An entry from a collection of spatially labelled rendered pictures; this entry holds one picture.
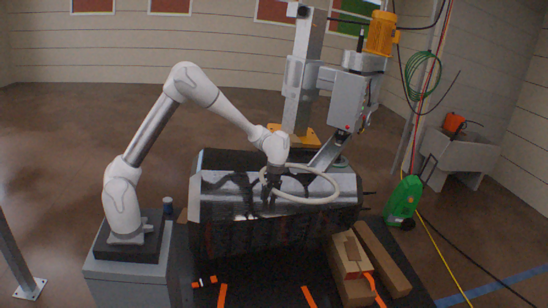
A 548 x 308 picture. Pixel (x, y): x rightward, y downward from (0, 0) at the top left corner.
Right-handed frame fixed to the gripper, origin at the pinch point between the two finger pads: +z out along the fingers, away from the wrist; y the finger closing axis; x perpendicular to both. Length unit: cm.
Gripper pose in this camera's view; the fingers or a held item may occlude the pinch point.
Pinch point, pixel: (268, 204)
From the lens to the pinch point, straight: 162.1
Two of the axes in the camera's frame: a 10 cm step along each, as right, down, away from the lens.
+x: -6.7, -3.8, 6.4
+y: 7.2, -1.4, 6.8
